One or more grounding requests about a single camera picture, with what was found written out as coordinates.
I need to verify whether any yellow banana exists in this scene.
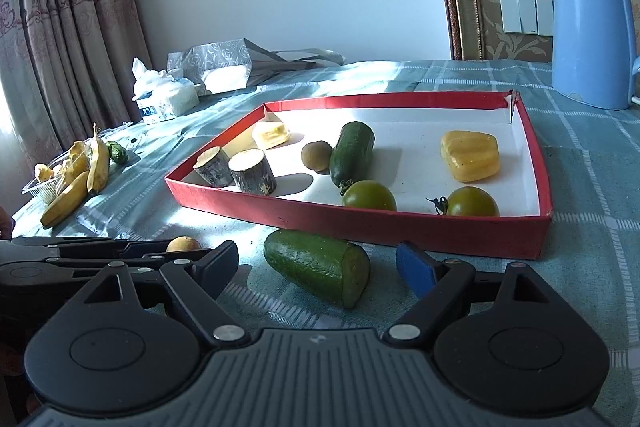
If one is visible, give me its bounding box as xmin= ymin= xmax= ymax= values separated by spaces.
xmin=87 ymin=123 xmax=111 ymax=197
xmin=69 ymin=141 xmax=91 ymax=175
xmin=40 ymin=171 xmax=91 ymax=229

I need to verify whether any white tissue pack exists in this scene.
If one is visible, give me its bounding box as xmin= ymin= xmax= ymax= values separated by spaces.
xmin=132 ymin=57 xmax=200 ymax=124

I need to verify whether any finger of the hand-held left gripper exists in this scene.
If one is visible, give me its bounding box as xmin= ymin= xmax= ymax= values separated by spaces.
xmin=47 ymin=248 xmax=216 ymax=276
xmin=12 ymin=237 xmax=168 ymax=256

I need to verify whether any yellow bell pepper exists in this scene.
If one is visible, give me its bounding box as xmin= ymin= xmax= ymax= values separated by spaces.
xmin=440 ymin=130 xmax=501 ymax=183

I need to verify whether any clear plastic container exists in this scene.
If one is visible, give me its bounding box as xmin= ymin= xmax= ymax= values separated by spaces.
xmin=21 ymin=154 xmax=76 ymax=204

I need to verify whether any silver patterned gift bag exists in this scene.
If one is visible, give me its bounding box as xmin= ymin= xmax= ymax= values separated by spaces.
xmin=167 ymin=38 xmax=346 ymax=96

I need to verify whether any pale yellow pepper piece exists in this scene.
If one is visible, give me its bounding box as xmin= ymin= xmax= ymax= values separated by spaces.
xmin=251 ymin=119 xmax=292 ymax=150

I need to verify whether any white wall switch panel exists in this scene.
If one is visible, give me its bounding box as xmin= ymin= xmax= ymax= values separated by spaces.
xmin=500 ymin=0 xmax=556 ymax=36

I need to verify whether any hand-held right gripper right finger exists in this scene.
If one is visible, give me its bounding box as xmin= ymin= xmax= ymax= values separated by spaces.
xmin=382 ymin=242 xmax=576 ymax=348

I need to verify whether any red cardboard tray box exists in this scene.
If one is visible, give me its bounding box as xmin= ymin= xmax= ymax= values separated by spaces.
xmin=165 ymin=91 xmax=555 ymax=260

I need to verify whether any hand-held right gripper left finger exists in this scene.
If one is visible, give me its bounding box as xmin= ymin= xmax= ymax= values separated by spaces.
xmin=75 ymin=240 xmax=251 ymax=348

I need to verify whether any patterned curtain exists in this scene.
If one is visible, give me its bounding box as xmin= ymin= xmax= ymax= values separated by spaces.
xmin=0 ymin=0 xmax=152 ymax=238

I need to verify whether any blue electric kettle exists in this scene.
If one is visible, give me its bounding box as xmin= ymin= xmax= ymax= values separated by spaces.
xmin=544 ymin=0 xmax=640 ymax=110

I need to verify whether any whole green cucumber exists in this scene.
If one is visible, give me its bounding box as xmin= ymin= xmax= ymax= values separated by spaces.
xmin=329 ymin=121 xmax=376 ymax=196

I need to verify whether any green tomato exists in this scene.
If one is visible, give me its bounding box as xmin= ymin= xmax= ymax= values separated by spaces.
xmin=342 ymin=180 xmax=397 ymax=212
xmin=426 ymin=186 xmax=501 ymax=218

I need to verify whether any half green cucumber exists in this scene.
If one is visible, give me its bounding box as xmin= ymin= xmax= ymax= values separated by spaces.
xmin=263 ymin=229 xmax=372 ymax=310

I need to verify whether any brown potato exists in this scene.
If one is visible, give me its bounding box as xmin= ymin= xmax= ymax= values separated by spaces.
xmin=166 ymin=235 xmax=202 ymax=254
xmin=300 ymin=140 xmax=334 ymax=174

